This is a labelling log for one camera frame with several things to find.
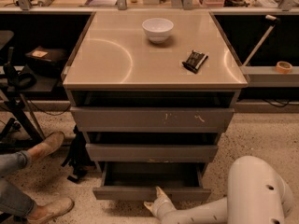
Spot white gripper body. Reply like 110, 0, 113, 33
151, 196, 176, 219

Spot grey bottom drawer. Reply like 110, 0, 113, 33
93, 162, 211, 202

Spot grey drawer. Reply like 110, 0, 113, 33
71, 107, 234, 133
93, 162, 211, 202
86, 144, 218, 162

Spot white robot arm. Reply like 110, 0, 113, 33
144, 156, 294, 224

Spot grey middle drawer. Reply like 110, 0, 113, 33
86, 144, 218, 162

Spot grey drawer cabinet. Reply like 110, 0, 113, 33
61, 8, 249, 202

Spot grey top drawer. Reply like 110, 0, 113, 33
71, 107, 234, 133

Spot tan lower shoe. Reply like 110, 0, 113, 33
27, 197, 74, 224

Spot tan shoe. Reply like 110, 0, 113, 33
27, 197, 74, 224
27, 132, 64, 162

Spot tan upper shoe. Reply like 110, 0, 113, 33
27, 132, 64, 162

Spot blue jeans lower leg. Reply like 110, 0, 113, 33
0, 178, 36, 217

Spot blue jeans leg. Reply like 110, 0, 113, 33
0, 151, 32, 176
0, 178, 36, 217

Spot black snack packet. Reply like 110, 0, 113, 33
182, 50, 208, 74

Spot blue jeans upper leg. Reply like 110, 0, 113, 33
0, 151, 32, 176

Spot white ceramic bowl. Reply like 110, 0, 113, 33
142, 18, 174, 44

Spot black bag with label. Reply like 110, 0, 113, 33
25, 46, 68, 77

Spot tan tape roll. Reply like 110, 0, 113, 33
276, 61, 292, 74

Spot black headphones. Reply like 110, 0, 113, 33
3, 63, 36, 90

